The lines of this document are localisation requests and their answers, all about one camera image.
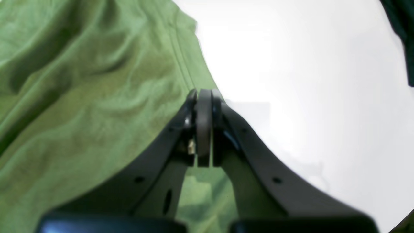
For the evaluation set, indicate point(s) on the dark cloth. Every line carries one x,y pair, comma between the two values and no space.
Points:
400,14

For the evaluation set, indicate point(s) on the green t-shirt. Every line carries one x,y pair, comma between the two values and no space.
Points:
86,86

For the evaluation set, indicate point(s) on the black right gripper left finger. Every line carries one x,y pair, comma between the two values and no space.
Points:
141,198

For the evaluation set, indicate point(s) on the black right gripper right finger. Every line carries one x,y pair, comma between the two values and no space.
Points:
269,196

